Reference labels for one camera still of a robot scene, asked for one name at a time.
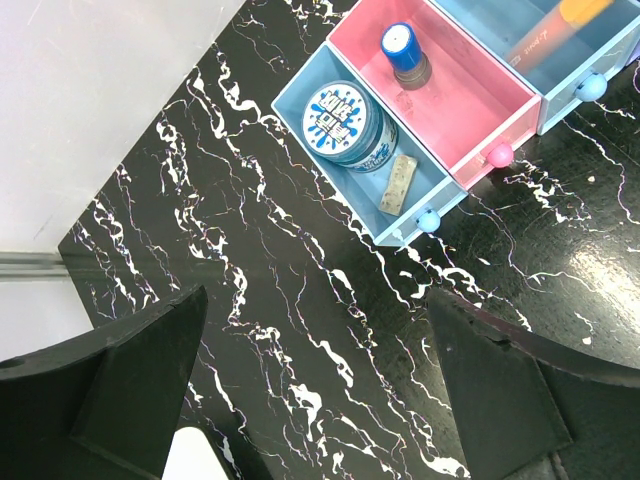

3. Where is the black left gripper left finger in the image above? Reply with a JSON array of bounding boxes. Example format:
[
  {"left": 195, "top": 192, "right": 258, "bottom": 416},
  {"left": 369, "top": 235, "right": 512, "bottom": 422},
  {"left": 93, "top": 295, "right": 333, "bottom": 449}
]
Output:
[{"left": 1, "top": 286, "right": 208, "bottom": 479}]

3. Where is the orange marker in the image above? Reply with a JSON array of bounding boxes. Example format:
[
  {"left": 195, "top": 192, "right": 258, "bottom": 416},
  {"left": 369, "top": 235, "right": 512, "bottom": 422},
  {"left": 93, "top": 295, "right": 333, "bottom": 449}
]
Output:
[{"left": 506, "top": 0, "right": 614, "bottom": 73}]

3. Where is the blue round jar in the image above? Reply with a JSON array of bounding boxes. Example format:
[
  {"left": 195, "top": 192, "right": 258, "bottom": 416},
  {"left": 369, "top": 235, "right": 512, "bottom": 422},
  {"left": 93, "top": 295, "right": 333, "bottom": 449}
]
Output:
[{"left": 301, "top": 81, "right": 398, "bottom": 173}]

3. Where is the beige eraser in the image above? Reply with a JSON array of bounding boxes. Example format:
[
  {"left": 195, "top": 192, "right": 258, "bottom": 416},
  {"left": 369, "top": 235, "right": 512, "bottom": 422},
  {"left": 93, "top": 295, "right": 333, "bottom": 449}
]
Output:
[{"left": 379, "top": 154, "right": 418, "bottom": 216}]

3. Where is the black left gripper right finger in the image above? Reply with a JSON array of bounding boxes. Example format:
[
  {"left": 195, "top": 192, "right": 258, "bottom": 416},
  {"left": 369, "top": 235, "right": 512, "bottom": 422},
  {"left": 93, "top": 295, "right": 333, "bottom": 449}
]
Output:
[{"left": 427, "top": 289, "right": 639, "bottom": 479}]

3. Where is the light blue drawer box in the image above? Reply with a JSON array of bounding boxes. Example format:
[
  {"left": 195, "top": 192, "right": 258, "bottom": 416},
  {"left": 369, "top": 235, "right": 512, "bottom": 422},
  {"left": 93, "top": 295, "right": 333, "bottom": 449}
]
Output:
[{"left": 436, "top": 1, "right": 639, "bottom": 135}]

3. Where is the small blue cap bottle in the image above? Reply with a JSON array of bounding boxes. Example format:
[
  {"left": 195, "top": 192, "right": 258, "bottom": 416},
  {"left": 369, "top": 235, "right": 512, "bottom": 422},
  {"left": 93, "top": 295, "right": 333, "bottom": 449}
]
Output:
[{"left": 380, "top": 22, "right": 432, "bottom": 91}]

